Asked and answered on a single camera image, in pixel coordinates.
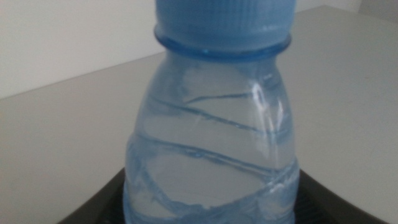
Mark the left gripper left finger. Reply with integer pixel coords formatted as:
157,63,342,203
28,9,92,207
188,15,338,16
57,167,127,224

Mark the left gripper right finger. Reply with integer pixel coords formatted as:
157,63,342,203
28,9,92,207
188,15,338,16
294,169,389,224

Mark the small water bottle blue cap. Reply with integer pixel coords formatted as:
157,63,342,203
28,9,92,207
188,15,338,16
123,0,301,224

